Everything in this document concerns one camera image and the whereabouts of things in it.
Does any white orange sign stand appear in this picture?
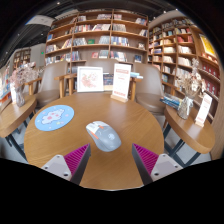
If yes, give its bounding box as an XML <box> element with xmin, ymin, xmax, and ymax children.
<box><xmin>110</xmin><ymin>62</ymin><xmax>133</xmax><ymax>103</ymax></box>

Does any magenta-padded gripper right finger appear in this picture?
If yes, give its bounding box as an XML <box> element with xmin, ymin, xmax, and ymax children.
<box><xmin>131</xmin><ymin>143</ymin><xmax>184</xmax><ymax>186</ymax></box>

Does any round light blue mouse pad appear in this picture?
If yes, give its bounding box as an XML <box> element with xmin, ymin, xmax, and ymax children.
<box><xmin>34</xmin><ymin>104</ymin><xmax>75</xmax><ymax>132</ymax></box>

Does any light blue book stack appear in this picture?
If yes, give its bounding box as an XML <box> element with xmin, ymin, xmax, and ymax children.
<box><xmin>129</xmin><ymin>71</ymin><xmax>144</xmax><ymax>80</ymax></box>

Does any round wooden side table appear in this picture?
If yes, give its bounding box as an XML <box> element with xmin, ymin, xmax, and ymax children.
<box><xmin>0</xmin><ymin>94</ymin><xmax>38</xmax><ymax>161</ymax></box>
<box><xmin>162</xmin><ymin>105</ymin><xmax>217</xmax><ymax>168</ymax></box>

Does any distant wooden bookshelf unit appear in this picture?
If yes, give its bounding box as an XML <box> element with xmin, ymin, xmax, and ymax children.
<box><xmin>12</xmin><ymin>48</ymin><xmax>32</xmax><ymax>69</ymax></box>

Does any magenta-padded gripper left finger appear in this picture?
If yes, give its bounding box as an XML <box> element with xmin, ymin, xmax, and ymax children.
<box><xmin>41</xmin><ymin>143</ymin><xmax>92</xmax><ymax>186</ymax></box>

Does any stack of books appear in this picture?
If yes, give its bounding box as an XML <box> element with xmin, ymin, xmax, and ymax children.
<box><xmin>159</xmin><ymin>94</ymin><xmax>183</xmax><ymax>110</ymax></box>

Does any wide wooden bookshelf unit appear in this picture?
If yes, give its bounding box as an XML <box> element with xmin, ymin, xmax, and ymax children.
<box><xmin>44</xmin><ymin>9</ymin><xmax>150</xmax><ymax>74</ymax></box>

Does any orange book display stand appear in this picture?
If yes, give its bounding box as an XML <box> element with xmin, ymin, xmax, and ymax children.
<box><xmin>0</xmin><ymin>64</ymin><xmax>13</xmax><ymax>104</ymax></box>

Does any dark upright book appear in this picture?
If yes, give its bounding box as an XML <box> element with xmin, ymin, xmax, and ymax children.
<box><xmin>102</xmin><ymin>73</ymin><xmax>115</xmax><ymax>92</ymax></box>

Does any small white table sign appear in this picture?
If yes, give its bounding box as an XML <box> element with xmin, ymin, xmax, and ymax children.
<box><xmin>9</xmin><ymin>83</ymin><xmax>18</xmax><ymax>105</ymax></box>
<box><xmin>194</xmin><ymin>93</ymin><xmax>213</xmax><ymax>128</ymax></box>

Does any grey computer mouse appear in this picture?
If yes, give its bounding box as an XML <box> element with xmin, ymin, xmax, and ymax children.
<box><xmin>85</xmin><ymin>120</ymin><xmax>122</xmax><ymax>153</ymax></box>

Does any white framed floral picture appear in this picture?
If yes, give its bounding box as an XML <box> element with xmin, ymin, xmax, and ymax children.
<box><xmin>76</xmin><ymin>65</ymin><xmax>105</xmax><ymax>93</ymax></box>

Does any angled wooden bookshelf unit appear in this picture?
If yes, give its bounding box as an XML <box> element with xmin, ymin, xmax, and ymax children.
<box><xmin>147</xmin><ymin>17</ymin><xmax>222</xmax><ymax>118</ymax></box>

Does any brown padded wooden armchair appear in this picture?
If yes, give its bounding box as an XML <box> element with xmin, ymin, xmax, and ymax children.
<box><xmin>54</xmin><ymin>58</ymin><xmax>143</xmax><ymax>101</ymax></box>
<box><xmin>131</xmin><ymin>62</ymin><xmax>168</xmax><ymax>116</ymax></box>
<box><xmin>24</xmin><ymin>60</ymin><xmax>69</xmax><ymax>108</ymax></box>

